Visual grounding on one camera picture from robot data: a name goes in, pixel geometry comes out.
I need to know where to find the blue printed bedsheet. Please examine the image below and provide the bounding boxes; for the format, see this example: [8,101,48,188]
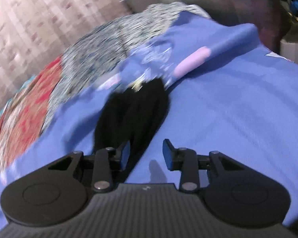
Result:
[0,10,298,233]

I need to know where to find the floral beige curtain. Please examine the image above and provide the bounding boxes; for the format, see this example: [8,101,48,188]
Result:
[0,0,129,110]

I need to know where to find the black pants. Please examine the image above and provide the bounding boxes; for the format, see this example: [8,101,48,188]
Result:
[93,79,169,182]

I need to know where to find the red floral quilt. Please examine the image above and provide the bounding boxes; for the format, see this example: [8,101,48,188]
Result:
[0,2,209,173]

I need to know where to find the clear teal-lid storage box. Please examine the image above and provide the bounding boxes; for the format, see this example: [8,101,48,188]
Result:
[176,0,290,53]

